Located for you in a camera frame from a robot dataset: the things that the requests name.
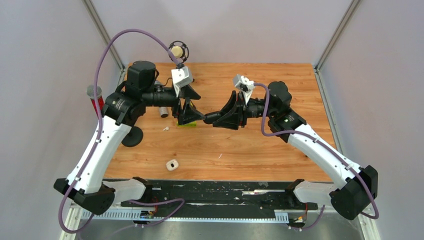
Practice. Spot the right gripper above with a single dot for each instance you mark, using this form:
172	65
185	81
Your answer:
235	110

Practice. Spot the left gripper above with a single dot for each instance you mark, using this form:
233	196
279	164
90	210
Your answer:
188	112

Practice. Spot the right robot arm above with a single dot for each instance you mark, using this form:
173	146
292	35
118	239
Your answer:
352	189

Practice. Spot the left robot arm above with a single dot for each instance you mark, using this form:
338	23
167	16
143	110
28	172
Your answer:
117	126

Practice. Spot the white earbud case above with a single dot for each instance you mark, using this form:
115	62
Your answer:
172	165

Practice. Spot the yellow green triangle toy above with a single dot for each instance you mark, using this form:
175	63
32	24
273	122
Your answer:
189	124

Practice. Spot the silver glitter microphone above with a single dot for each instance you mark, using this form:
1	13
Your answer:
163	111

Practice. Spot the cream microphone in shockmount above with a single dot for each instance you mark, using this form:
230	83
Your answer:
180	50

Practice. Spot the red glitter microphone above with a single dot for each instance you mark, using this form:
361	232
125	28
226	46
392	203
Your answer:
95	95

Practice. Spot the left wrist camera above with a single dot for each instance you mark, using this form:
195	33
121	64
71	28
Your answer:
181	77

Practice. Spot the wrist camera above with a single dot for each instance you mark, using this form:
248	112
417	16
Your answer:
181	77
245	85

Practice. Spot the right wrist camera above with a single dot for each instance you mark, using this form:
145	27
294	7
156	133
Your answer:
245	85

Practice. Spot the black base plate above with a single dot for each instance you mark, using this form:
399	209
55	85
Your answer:
222	199

